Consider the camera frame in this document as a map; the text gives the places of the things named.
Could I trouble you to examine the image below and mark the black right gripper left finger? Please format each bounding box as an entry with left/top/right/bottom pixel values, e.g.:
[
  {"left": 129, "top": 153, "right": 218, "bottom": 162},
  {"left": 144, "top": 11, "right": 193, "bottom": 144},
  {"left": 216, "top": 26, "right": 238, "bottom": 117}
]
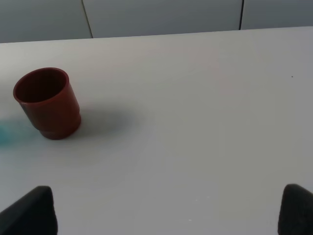
[{"left": 0, "top": 186, "right": 58, "bottom": 235}]

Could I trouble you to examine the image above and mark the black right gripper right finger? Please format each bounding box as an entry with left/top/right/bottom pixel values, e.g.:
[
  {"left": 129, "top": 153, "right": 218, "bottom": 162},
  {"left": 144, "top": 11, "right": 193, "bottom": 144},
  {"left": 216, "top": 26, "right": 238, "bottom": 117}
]
[{"left": 278, "top": 184, "right": 313, "bottom": 235}]

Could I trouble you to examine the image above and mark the red plastic cup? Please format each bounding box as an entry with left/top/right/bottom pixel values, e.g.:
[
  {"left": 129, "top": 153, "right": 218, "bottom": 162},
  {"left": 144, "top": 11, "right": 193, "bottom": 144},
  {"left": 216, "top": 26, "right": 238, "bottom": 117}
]
[{"left": 13, "top": 68, "right": 81, "bottom": 140}]

